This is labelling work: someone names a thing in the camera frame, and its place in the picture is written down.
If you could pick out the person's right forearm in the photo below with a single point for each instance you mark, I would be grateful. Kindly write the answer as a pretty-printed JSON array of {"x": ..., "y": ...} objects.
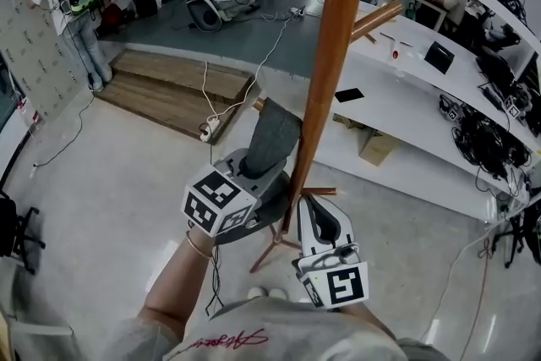
[{"x": 363, "y": 315}]

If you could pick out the grey pod device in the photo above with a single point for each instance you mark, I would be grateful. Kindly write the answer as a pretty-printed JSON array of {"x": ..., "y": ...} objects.
[{"x": 205, "y": 14}]

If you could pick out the long white curved desk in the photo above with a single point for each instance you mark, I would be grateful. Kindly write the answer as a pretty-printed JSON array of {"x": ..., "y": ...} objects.
[{"x": 422, "y": 97}]

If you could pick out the black bag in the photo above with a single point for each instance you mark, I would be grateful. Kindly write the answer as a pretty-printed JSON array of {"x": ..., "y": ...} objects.
[{"x": 145, "y": 3}]

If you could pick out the red bag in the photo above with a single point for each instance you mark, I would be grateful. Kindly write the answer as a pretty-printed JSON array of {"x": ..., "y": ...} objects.
[{"x": 112, "y": 17}]

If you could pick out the grey locker cabinet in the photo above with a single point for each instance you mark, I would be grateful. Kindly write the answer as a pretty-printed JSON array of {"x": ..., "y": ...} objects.
[{"x": 38, "y": 55}]

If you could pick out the black box stand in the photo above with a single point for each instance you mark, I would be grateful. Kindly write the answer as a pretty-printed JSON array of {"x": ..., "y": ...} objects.
[{"x": 439, "y": 57}]

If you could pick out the cardboard box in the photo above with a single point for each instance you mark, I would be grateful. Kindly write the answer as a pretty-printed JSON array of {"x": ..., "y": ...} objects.
[{"x": 378, "y": 148}]

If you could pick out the person's white shirt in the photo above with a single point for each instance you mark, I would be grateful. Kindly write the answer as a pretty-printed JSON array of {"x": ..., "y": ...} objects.
[{"x": 274, "y": 329}]

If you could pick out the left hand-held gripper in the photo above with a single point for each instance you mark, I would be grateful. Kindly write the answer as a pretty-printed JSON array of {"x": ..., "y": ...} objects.
[{"x": 215, "y": 198}]

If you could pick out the spare hand-held gripper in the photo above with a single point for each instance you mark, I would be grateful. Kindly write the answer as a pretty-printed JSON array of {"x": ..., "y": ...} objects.
[
  {"x": 512, "y": 107},
  {"x": 452, "y": 110}
]

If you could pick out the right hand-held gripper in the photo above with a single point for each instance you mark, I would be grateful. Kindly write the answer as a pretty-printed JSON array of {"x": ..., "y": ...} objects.
[{"x": 338, "y": 281}]

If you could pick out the gold bangle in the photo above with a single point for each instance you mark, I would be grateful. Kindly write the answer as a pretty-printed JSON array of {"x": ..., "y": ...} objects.
[{"x": 198, "y": 246}]

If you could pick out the black flat tablet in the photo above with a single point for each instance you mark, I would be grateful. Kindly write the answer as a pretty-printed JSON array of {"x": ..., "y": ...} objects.
[{"x": 349, "y": 95}]

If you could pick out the black office chair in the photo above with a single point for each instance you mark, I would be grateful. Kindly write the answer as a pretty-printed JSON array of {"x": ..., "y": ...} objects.
[
  {"x": 517, "y": 232},
  {"x": 19, "y": 228}
]

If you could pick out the wooden coat rack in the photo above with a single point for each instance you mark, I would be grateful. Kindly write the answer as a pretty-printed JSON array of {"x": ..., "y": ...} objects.
[{"x": 325, "y": 67}]

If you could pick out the person's white shoes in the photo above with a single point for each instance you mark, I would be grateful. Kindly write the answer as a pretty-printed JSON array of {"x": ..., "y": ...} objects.
[{"x": 267, "y": 292}]

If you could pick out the white power strip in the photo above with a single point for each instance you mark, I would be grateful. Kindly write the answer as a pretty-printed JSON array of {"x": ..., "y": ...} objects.
[{"x": 210, "y": 127}]

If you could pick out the person's left forearm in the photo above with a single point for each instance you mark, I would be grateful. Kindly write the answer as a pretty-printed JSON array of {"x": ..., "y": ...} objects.
[{"x": 173, "y": 287}]

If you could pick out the wooden step platform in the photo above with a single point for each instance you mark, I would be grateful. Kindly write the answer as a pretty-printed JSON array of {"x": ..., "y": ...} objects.
[{"x": 177, "y": 91}]

